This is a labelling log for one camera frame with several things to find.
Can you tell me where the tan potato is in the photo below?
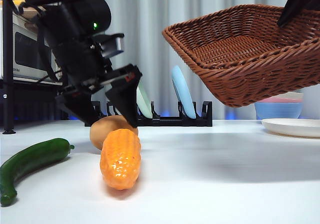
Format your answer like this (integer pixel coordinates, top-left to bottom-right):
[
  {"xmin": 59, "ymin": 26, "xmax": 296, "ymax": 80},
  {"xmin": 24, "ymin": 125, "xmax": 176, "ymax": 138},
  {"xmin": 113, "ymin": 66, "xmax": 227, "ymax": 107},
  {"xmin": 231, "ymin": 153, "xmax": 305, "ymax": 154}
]
[{"xmin": 89, "ymin": 115, "xmax": 139, "ymax": 151}]

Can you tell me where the orange corn cob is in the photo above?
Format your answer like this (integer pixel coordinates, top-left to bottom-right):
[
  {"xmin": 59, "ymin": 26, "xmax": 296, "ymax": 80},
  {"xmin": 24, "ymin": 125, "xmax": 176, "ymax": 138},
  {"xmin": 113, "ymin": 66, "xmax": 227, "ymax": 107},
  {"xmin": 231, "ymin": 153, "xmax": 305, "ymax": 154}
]
[{"xmin": 99, "ymin": 129, "xmax": 142, "ymax": 191}]

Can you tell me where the green cucumber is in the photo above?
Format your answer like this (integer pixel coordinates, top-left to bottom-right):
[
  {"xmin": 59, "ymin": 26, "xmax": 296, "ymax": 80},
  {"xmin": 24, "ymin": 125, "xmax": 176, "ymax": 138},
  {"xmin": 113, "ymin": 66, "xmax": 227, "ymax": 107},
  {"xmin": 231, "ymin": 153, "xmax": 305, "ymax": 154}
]
[{"xmin": 0, "ymin": 138, "xmax": 75, "ymax": 207}]

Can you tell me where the brown wicker basket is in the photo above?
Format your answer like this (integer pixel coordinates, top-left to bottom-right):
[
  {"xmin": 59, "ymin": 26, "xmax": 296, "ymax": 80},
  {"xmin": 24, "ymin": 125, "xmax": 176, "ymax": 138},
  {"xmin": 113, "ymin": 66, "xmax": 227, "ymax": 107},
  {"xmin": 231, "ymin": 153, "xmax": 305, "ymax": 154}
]
[{"xmin": 161, "ymin": 4, "xmax": 320, "ymax": 108}]

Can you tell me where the pale green plate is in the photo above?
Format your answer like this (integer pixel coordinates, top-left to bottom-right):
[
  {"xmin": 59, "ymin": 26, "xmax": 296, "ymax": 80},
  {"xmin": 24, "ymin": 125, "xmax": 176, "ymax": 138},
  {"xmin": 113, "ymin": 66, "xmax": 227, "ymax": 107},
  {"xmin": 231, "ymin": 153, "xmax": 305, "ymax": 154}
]
[{"xmin": 136, "ymin": 82, "xmax": 153, "ymax": 118}]

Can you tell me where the black plate rack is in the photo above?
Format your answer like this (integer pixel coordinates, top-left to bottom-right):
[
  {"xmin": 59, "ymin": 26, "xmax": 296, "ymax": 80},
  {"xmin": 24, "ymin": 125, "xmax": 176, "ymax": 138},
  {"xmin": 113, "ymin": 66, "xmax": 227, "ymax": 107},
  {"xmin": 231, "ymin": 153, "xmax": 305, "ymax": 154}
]
[{"xmin": 84, "ymin": 100, "xmax": 213, "ymax": 127}]

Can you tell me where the pale blue plate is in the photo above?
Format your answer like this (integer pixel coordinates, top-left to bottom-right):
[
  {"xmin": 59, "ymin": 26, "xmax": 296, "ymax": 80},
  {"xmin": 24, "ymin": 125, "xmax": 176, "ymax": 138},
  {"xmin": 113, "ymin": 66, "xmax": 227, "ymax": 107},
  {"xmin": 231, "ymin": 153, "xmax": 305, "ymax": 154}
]
[{"xmin": 170, "ymin": 65, "xmax": 196, "ymax": 119}]

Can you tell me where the grey curtain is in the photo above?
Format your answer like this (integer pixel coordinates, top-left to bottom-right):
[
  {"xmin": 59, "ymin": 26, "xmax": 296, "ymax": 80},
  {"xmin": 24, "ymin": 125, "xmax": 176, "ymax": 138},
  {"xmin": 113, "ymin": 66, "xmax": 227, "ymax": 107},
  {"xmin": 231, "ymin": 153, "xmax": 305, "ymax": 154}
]
[{"xmin": 14, "ymin": 0, "xmax": 320, "ymax": 121}]

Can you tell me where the white toaster oven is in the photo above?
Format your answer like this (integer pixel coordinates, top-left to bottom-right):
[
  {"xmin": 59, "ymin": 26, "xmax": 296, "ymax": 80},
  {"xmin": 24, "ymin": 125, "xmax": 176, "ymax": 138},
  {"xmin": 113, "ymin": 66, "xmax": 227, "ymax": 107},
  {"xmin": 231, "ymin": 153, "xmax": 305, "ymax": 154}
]
[{"xmin": 0, "ymin": 7, "xmax": 63, "ymax": 86}]

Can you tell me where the cream bowl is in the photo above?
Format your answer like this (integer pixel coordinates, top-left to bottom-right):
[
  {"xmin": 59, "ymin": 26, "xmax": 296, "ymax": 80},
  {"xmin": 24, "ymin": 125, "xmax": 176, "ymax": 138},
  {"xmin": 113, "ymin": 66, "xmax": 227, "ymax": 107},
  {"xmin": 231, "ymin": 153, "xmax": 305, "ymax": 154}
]
[{"xmin": 287, "ymin": 91, "xmax": 304, "ymax": 100}]

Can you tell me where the pink bowl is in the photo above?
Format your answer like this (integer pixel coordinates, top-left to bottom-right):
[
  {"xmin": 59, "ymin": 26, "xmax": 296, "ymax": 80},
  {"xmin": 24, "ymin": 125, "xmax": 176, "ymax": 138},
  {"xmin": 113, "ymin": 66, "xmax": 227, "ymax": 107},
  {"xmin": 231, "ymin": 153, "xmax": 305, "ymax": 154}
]
[{"xmin": 259, "ymin": 97, "xmax": 304, "ymax": 104}]

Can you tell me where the white flat plate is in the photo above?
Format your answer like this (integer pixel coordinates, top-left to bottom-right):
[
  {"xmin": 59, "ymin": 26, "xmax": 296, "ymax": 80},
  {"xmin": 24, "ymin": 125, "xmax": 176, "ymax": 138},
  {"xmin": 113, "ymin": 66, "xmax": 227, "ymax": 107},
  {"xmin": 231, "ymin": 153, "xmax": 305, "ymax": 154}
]
[{"xmin": 261, "ymin": 118, "xmax": 320, "ymax": 138}]

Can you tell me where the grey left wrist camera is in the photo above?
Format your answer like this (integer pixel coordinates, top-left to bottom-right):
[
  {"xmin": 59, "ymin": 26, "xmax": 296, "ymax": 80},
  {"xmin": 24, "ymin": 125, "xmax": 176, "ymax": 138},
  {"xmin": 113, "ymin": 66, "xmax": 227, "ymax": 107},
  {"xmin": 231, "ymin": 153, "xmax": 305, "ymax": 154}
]
[{"xmin": 96, "ymin": 33, "xmax": 125, "ymax": 59}]

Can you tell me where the black metal shelf frame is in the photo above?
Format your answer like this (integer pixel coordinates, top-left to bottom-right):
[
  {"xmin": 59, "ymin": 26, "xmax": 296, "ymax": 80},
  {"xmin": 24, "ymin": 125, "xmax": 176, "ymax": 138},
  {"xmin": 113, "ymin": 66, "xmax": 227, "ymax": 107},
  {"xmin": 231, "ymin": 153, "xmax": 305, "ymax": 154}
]
[{"xmin": 0, "ymin": 0, "xmax": 71, "ymax": 136}]

